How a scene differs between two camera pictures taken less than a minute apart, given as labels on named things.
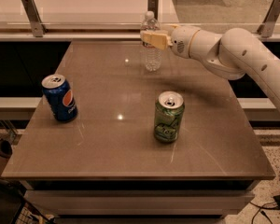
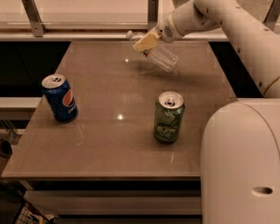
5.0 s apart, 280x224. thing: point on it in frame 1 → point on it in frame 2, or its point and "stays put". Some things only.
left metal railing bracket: [33, 15] stays put
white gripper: [181, 41] → [165, 32]
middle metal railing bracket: [153, 6] stays put
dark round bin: [4, 148] stays put
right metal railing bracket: [268, 26] stays put
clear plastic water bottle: [151, 55] → [158, 55]
